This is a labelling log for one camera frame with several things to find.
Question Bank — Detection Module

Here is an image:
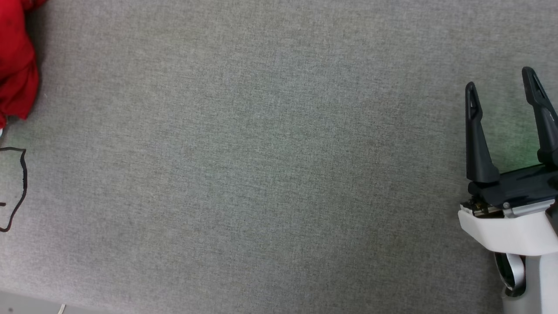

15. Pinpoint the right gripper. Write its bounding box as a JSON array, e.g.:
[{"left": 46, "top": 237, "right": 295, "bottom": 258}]
[{"left": 458, "top": 67, "right": 558, "bottom": 254}]

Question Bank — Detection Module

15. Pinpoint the red and white basketball jersey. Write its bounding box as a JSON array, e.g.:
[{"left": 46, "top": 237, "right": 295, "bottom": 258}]
[{"left": 0, "top": 0, "right": 47, "bottom": 130}]

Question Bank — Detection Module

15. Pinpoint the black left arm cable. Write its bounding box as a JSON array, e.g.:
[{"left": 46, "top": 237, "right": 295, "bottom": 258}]
[{"left": 0, "top": 147, "right": 28, "bottom": 232}]

